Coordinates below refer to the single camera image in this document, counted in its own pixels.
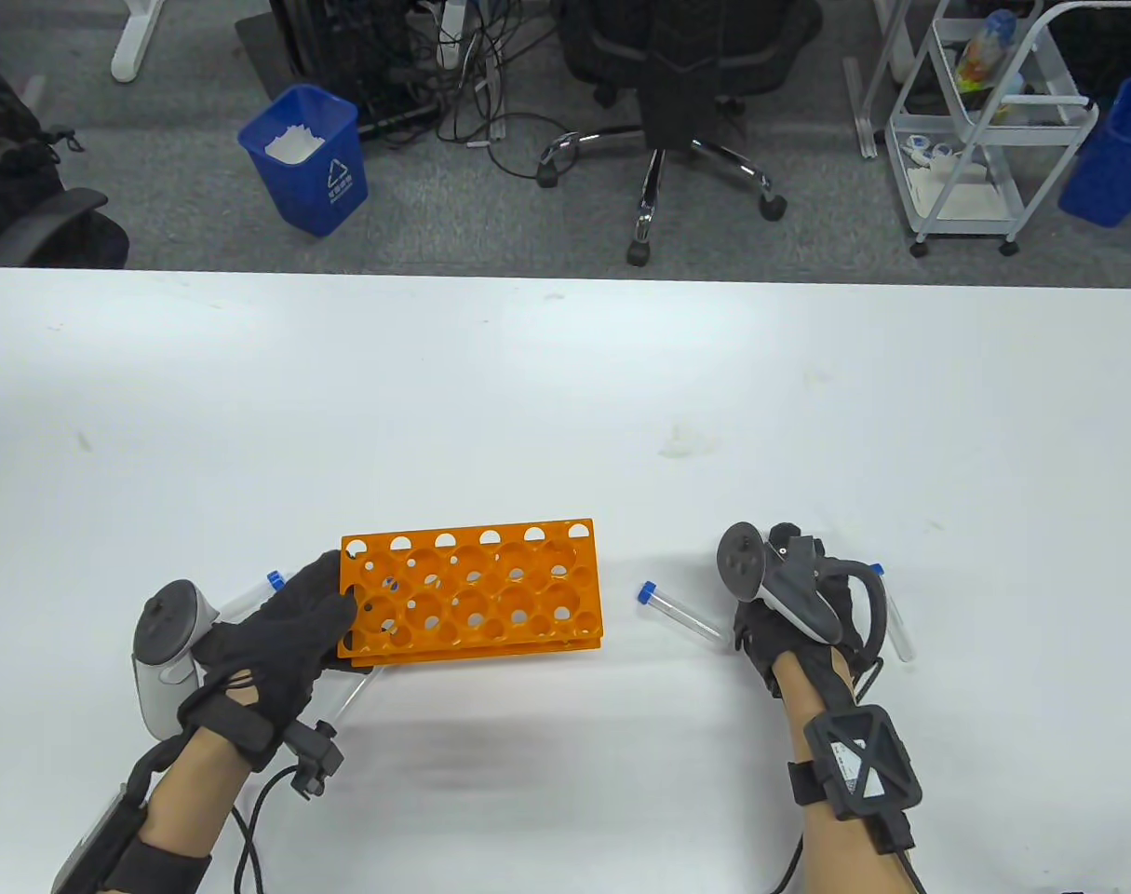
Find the person's right hand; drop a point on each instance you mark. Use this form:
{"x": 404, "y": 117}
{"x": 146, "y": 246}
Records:
{"x": 765, "y": 638}

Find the person's left hand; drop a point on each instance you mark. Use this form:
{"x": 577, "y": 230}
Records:
{"x": 276, "y": 643}

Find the orange test tube rack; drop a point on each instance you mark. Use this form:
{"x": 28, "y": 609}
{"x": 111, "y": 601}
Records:
{"x": 528, "y": 596}

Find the person's left forearm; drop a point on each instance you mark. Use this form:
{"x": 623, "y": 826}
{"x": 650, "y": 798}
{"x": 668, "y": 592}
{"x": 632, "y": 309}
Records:
{"x": 193, "y": 801}

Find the person's right forearm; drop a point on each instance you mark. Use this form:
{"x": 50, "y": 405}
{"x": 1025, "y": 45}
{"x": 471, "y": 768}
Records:
{"x": 844, "y": 857}

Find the grey right hand controller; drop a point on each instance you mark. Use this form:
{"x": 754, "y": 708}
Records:
{"x": 742, "y": 559}

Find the grey hand controller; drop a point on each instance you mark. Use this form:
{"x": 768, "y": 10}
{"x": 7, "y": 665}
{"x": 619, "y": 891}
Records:
{"x": 742, "y": 559}
{"x": 160, "y": 633}

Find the grey left hand controller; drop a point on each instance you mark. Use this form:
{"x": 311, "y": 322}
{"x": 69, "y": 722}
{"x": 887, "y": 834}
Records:
{"x": 160, "y": 633}

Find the black labelled battery box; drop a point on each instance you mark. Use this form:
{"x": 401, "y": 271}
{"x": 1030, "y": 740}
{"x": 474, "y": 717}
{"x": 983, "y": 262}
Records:
{"x": 86, "y": 852}

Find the blue bin with recycling symbol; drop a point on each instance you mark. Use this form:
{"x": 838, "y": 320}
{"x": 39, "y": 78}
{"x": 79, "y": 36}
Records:
{"x": 314, "y": 196}

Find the white rolling cart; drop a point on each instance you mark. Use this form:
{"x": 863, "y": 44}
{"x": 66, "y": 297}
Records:
{"x": 961, "y": 200}

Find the black chair with armrest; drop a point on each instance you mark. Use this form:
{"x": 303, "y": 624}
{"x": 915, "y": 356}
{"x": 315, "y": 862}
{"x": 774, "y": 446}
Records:
{"x": 53, "y": 209}

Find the white paper waste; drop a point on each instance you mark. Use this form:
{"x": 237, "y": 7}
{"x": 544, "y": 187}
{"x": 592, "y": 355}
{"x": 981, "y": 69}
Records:
{"x": 293, "y": 146}

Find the white blue tape roll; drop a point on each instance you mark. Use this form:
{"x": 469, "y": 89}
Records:
{"x": 942, "y": 151}
{"x": 919, "y": 144}

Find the white desk leg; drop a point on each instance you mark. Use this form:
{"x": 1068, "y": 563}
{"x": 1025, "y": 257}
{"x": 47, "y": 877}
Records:
{"x": 861, "y": 112}
{"x": 135, "y": 47}

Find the black office chair chrome base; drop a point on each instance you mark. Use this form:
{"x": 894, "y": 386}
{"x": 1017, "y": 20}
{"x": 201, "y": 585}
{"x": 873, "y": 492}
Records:
{"x": 686, "y": 93}

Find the black computer equipment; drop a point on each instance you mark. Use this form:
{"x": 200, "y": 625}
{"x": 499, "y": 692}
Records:
{"x": 342, "y": 56}

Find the plain blue bin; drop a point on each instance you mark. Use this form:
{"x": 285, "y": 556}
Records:
{"x": 1114, "y": 158}

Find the white power strip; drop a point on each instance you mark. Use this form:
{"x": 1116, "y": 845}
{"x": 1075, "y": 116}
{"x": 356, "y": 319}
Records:
{"x": 451, "y": 37}

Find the colourful plastic bottle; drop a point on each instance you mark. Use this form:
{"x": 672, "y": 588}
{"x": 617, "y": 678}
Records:
{"x": 984, "y": 47}

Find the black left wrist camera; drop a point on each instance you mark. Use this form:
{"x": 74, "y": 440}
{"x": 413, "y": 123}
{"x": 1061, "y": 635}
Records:
{"x": 316, "y": 754}

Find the black lattice tracker mount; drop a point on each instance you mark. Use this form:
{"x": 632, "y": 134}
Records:
{"x": 863, "y": 764}

